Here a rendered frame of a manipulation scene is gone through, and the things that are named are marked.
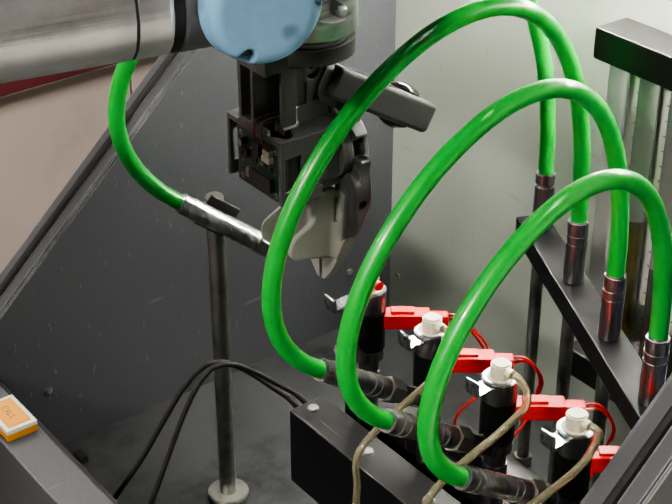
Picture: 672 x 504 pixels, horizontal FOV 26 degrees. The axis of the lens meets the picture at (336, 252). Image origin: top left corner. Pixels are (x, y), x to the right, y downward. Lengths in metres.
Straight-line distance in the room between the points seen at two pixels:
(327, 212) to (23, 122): 1.45
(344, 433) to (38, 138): 1.38
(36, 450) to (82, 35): 0.58
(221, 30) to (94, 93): 1.75
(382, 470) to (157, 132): 0.41
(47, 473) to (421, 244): 0.54
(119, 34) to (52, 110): 1.71
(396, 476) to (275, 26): 0.50
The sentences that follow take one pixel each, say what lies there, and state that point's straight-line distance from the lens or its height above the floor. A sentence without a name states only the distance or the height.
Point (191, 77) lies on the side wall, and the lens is 1.42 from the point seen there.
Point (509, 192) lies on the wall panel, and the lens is 1.49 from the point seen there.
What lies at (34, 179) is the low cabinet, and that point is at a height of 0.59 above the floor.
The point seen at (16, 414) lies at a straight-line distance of 1.36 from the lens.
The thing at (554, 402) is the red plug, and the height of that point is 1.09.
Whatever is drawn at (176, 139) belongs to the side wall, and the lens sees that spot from 1.44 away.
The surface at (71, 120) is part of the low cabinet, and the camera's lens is 2.57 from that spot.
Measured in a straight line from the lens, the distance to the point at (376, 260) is 0.96.
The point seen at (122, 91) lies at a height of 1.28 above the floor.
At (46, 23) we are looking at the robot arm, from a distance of 0.83.
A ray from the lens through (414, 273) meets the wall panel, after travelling 1.66.
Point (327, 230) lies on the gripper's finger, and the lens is 1.13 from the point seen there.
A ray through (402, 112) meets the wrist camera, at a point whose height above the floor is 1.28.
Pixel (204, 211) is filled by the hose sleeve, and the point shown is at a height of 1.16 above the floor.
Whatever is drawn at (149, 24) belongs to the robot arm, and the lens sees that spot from 0.84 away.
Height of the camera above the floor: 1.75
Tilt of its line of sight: 30 degrees down
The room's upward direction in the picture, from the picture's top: straight up
